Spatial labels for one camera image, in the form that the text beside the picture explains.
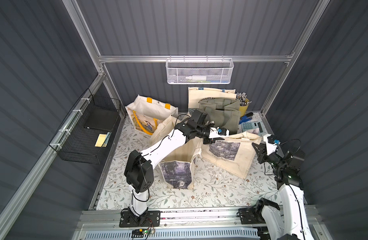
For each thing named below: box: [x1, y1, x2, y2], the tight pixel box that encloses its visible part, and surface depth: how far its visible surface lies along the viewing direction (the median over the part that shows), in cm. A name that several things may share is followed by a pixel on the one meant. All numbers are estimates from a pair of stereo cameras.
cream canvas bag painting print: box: [201, 131, 262, 180], surface depth 82 cm
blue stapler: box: [239, 112, 254, 125], surface depth 117 cm
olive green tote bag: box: [199, 98, 241, 134], surface depth 90 cm
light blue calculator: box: [241, 120, 266, 136], surface depth 113 cm
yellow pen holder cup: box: [239, 102, 250, 118], surface depth 114 cm
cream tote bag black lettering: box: [188, 87, 237, 109], surface depth 108 cm
